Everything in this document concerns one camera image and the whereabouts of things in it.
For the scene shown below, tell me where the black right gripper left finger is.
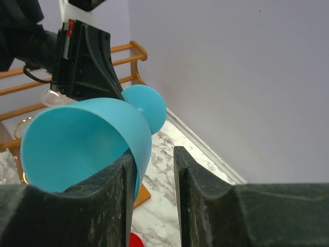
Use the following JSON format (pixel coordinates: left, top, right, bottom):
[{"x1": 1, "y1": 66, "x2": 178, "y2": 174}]
[{"x1": 1, "y1": 153, "x2": 135, "y2": 246}]

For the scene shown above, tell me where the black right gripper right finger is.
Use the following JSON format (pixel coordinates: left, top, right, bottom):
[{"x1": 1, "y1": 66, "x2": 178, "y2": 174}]
[{"x1": 173, "y1": 146, "x2": 328, "y2": 246}]

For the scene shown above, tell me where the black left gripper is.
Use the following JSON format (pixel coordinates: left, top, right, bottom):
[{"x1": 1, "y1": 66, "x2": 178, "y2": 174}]
[{"x1": 52, "y1": 20, "x2": 123, "y2": 100}]

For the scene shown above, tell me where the clear smooth wine glass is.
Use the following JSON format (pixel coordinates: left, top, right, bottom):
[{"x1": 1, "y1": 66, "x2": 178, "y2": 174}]
[{"x1": 41, "y1": 89, "x2": 76, "y2": 107}]

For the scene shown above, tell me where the blue plastic wine glass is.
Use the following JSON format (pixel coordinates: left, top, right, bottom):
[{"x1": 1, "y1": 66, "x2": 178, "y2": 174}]
[{"x1": 21, "y1": 85, "x2": 167, "y2": 193}]

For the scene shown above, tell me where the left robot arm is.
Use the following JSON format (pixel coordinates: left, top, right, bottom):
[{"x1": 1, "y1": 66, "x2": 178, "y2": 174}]
[{"x1": 1, "y1": 1, "x2": 123, "y2": 101}]

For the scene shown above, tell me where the red plastic wine glass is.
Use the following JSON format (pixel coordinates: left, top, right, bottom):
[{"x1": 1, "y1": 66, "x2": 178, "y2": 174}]
[{"x1": 129, "y1": 232, "x2": 144, "y2": 247}]

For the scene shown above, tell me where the wooden tiered acrylic shelf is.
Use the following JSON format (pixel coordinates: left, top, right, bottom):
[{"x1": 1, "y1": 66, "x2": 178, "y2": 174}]
[{"x1": 0, "y1": 40, "x2": 149, "y2": 185}]

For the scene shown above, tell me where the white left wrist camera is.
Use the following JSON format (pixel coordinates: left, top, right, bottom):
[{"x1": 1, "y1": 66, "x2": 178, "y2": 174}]
[{"x1": 59, "y1": 0, "x2": 105, "y2": 26}]

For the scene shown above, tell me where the gold wire wine glass rack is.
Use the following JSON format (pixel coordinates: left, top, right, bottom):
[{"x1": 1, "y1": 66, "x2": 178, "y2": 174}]
[{"x1": 12, "y1": 116, "x2": 152, "y2": 209}]

